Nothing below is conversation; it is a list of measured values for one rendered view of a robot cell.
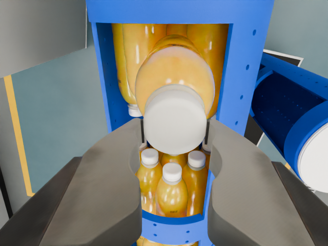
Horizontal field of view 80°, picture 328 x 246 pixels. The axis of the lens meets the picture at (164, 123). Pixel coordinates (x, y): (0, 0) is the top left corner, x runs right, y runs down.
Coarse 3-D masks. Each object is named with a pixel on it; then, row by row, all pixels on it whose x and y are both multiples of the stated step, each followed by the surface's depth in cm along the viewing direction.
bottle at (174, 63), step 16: (160, 48) 17; (176, 48) 16; (192, 48) 18; (144, 64) 16; (160, 64) 14; (176, 64) 14; (192, 64) 14; (144, 80) 15; (160, 80) 14; (176, 80) 14; (192, 80) 14; (208, 80) 15; (144, 96) 14; (208, 96) 15; (144, 112) 14; (208, 112) 16
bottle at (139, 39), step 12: (132, 24) 29; (144, 24) 29; (156, 24) 29; (132, 36) 30; (144, 36) 30; (156, 36) 30; (132, 48) 31; (144, 48) 30; (132, 60) 32; (132, 72) 33; (132, 84) 34
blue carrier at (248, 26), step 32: (96, 0) 24; (128, 0) 21; (160, 0) 20; (192, 0) 20; (224, 0) 21; (256, 0) 22; (96, 32) 33; (256, 32) 25; (224, 64) 25; (256, 64) 28; (224, 96) 26; (160, 224) 38; (192, 224) 38
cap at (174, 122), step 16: (160, 96) 12; (176, 96) 11; (192, 96) 12; (160, 112) 11; (176, 112) 11; (192, 112) 11; (144, 128) 12; (160, 128) 12; (176, 128) 12; (192, 128) 12; (160, 144) 12; (176, 144) 12; (192, 144) 12
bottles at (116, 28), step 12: (120, 24) 35; (168, 24) 33; (180, 24) 33; (120, 36) 36; (120, 48) 37; (120, 60) 38; (120, 72) 40; (120, 84) 41; (132, 96) 41; (132, 108) 44; (144, 144) 50; (204, 144) 48; (168, 156) 49; (180, 156) 49
